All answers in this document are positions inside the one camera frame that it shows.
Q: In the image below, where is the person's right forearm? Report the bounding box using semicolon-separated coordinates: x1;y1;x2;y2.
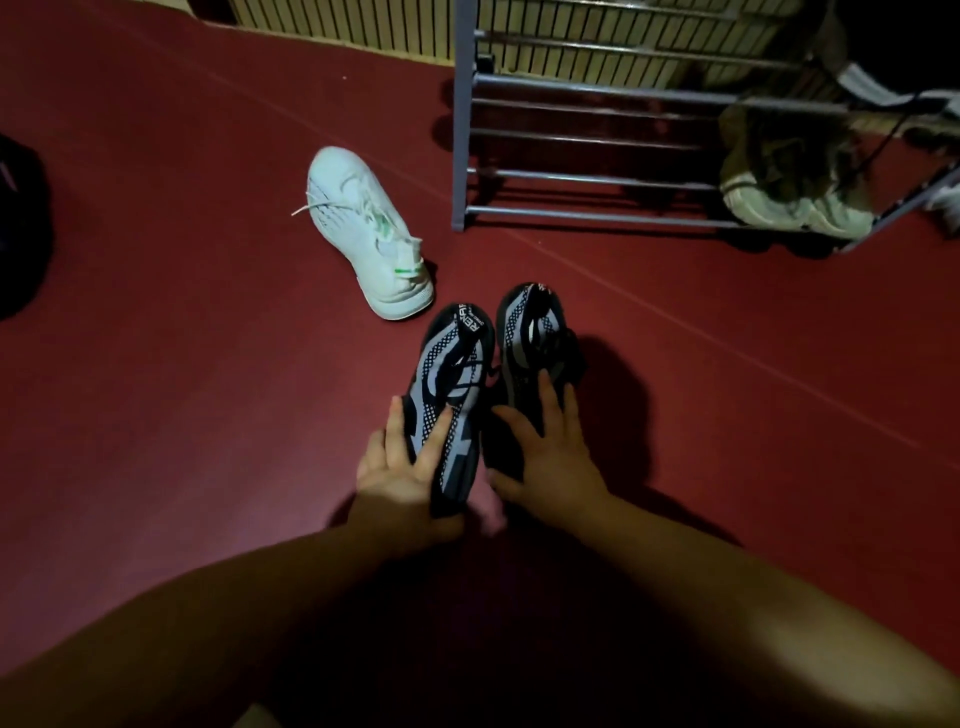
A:
570;491;960;728

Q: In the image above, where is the black bag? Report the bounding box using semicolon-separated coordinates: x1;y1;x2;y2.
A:
0;133;56;322

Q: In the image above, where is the olive white sneaker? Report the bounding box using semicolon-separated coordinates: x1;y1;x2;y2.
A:
806;112;877;241
717;96;820;232

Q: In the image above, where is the person's right hand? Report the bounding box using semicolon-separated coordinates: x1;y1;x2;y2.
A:
486;369;612;530

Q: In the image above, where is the white mesh sneaker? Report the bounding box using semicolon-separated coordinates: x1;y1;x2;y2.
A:
291;145;437;323

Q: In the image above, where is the grey metal shoe rack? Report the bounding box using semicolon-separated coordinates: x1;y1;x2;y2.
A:
450;0;960;255

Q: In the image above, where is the person's left forearm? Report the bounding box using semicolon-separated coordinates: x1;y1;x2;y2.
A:
0;517;466;728

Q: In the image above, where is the person's left hand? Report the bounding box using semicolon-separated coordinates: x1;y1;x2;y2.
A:
346;396;468;552

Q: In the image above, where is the black grey patterned sneaker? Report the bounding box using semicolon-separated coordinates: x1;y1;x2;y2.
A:
402;302;497;519
482;282;587;483

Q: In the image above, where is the grey white shoe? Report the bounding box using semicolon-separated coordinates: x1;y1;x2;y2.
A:
834;63;960;121

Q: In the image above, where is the cream ribbed panel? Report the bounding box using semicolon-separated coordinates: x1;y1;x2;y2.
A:
227;0;830;93

